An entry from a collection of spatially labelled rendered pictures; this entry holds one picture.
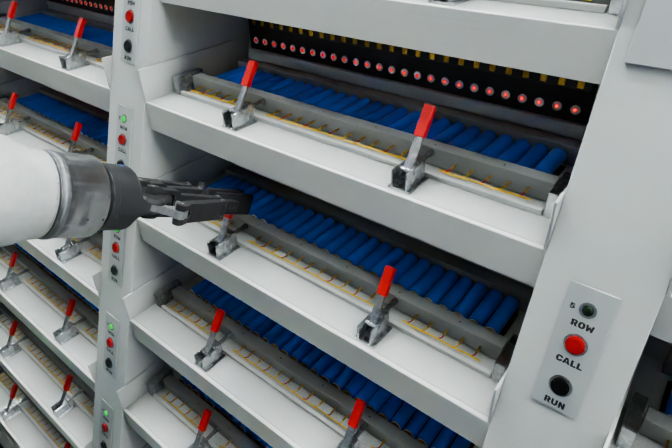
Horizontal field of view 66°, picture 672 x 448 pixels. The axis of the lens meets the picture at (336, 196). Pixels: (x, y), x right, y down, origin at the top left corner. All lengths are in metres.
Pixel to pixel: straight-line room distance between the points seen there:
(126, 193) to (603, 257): 0.47
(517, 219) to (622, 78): 0.16
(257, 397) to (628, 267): 0.54
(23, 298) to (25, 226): 0.89
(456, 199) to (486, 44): 0.15
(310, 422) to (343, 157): 0.38
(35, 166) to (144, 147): 0.34
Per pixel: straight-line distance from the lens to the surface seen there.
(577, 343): 0.51
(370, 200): 0.57
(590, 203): 0.48
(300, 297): 0.69
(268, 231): 0.76
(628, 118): 0.47
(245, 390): 0.83
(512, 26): 0.50
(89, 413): 1.35
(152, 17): 0.84
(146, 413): 1.07
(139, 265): 0.94
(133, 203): 0.61
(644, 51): 0.47
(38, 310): 1.37
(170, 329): 0.94
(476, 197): 0.55
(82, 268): 1.14
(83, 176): 0.57
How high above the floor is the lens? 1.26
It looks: 17 degrees down
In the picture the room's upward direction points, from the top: 11 degrees clockwise
